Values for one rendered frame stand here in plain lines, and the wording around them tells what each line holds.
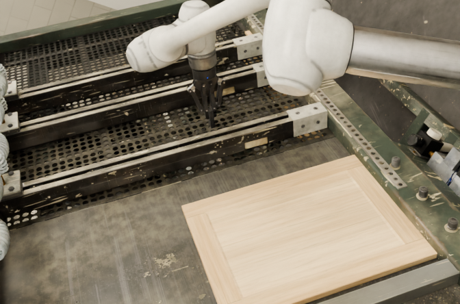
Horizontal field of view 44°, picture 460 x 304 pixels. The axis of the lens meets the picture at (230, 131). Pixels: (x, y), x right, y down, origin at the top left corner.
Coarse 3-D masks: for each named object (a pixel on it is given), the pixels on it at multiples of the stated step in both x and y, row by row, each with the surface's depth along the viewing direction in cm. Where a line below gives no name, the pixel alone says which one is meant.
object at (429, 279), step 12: (432, 264) 139; (444, 264) 138; (396, 276) 137; (408, 276) 137; (420, 276) 136; (432, 276) 136; (444, 276) 136; (456, 276) 136; (372, 288) 135; (384, 288) 134; (396, 288) 134; (408, 288) 134; (420, 288) 134; (432, 288) 136; (336, 300) 133; (348, 300) 133; (360, 300) 132; (372, 300) 132; (384, 300) 132; (396, 300) 134; (408, 300) 135
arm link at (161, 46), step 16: (240, 0) 140; (256, 0) 135; (208, 16) 145; (224, 16) 143; (240, 16) 143; (144, 32) 161; (160, 32) 157; (176, 32) 150; (192, 32) 148; (208, 32) 148; (128, 48) 160; (144, 48) 158; (160, 48) 156; (176, 48) 154; (144, 64) 159; (160, 64) 160
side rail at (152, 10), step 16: (176, 0) 279; (208, 0) 280; (96, 16) 273; (112, 16) 271; (128, 16) 272; (144, 16) 275; (160, 16) 277; (16, 32) 267; (32, 32) 265; (48, 32) 264; (64, 32) 266; (80, 32) 269; (112, 32) 274; (0, 48) 261; (16, 48) 263; (64, 48) 271
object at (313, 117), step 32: (224, 128) 186; (256, 128) 185; (288, 128) 188; (320, 128) 192; (0, 160) 166; (128, 160) 179; (160, 160) 178; (192, 160) 182; (32, 192) 170; (64, 192) 173; (96, 192) 177
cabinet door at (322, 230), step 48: (240, 192) 169; (288, 192) 167; (336, 192) 165; (384, 192) 163; (240, 240) 154; (288, 240) 152; (336, 240) 151; (384, 240) 149; (240, 288) 141; (288, 288) 140; (336, 288) 138
